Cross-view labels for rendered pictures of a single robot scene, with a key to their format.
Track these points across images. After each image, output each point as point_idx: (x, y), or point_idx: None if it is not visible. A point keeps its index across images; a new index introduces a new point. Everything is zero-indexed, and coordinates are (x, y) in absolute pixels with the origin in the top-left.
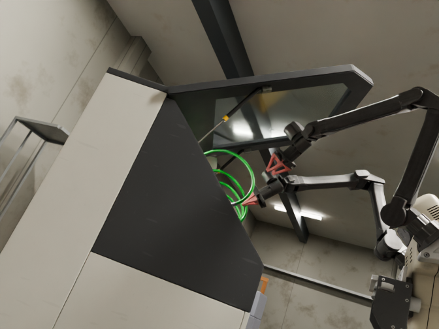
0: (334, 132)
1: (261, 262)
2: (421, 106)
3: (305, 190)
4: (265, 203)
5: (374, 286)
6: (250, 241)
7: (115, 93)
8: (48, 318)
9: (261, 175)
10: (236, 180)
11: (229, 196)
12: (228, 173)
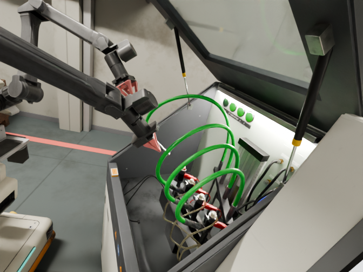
0: (89, 43)
1: (110, 156)
2: (40, 14)
3: (79, 98)
4: (132, 137)
5: (25, 145)
6: (122, 148)
7: None
8: None
9: (158, 106)
10: (194, 129)
11: (218, 171)
12: (207, 124)
